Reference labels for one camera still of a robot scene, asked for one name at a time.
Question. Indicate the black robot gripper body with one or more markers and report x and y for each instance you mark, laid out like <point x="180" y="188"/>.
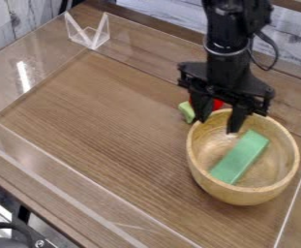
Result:
<point x="225" y="78"/>

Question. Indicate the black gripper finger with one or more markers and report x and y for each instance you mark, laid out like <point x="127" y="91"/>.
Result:
<point x="243" y="108"/>
<point x="201" y="104"/>

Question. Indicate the green rectangular block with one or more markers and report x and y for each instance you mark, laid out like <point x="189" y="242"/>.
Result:
<point x="239" y="159"/>

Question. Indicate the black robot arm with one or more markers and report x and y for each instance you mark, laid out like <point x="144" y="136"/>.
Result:
<point x="235" y="22"/>

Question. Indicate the light wooden bowl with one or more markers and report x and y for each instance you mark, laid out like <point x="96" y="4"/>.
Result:
<point x="271" y="173"/>

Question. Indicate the red plush ball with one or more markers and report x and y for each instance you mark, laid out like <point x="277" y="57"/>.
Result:
<point x="217" y="104"/>

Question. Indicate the small green block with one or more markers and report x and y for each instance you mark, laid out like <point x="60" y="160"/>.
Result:
<point x="187" y="110"/>

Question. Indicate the clear acrylic front barrier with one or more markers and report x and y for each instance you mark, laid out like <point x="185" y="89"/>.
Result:
<point x="88" y="213"/>

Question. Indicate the black table leg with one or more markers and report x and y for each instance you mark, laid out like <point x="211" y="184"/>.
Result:
<point x="20" y="216"/>

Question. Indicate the clear acrylic corner bracket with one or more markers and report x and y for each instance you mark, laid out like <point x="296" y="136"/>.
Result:
<point x="88" y="37"/>

